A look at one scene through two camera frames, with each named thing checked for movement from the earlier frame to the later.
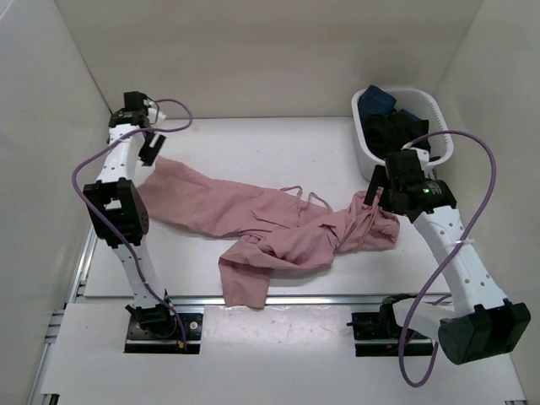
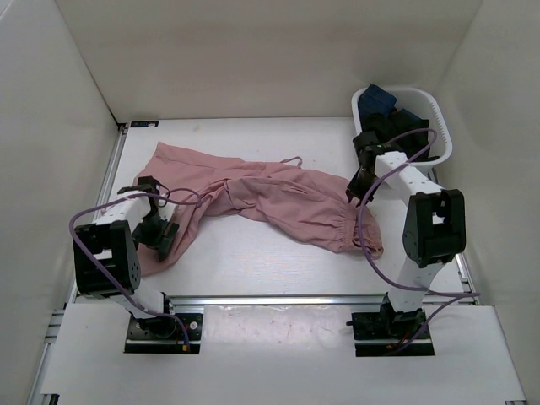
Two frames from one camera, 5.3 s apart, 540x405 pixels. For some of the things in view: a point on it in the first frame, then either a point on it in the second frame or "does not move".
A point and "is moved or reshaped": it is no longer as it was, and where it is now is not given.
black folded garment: x=386 y=136 does not move
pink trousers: x=277 y=229 is moved or reshaped
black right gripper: x=379 y=179 → x=353 y=190
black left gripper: x=148 y=153 → x=159 y=241
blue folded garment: x=376 y=101 does not move
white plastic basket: x=420 y=103 does not move
